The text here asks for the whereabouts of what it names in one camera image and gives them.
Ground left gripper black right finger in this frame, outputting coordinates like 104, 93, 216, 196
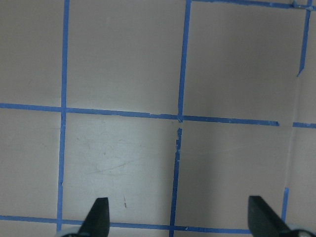
248, 196, 291, 237

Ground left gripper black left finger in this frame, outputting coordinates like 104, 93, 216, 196
78, 197, 110, 237

